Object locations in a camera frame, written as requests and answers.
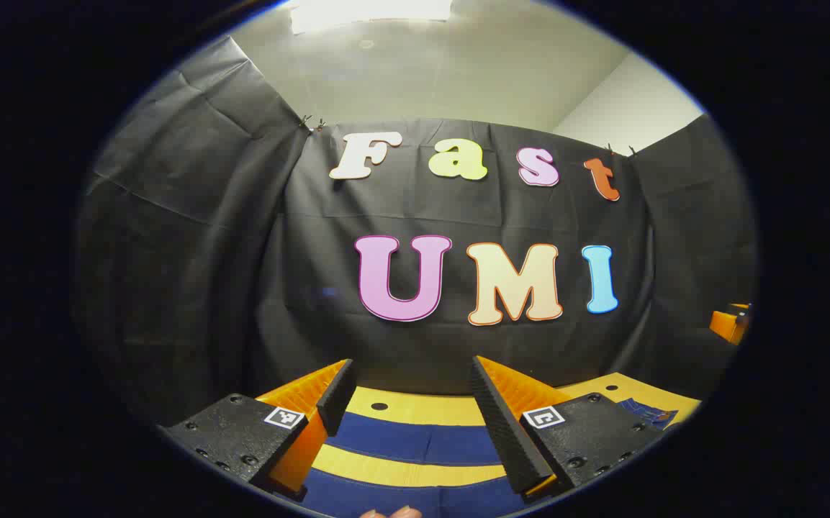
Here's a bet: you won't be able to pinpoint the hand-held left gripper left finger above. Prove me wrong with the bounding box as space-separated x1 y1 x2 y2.
159 358 358 503

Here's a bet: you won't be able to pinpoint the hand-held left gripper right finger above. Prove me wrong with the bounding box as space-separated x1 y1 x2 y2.
469 355 667 504

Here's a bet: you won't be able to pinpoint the blue denim jeans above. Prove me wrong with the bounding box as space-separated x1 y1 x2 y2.
292 398 679 518

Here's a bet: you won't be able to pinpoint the black backdrop cloth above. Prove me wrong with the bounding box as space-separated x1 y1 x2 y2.
73 36 759 432

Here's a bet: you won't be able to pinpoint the white ceiling light panel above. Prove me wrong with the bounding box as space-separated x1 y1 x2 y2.
289 0 453 34

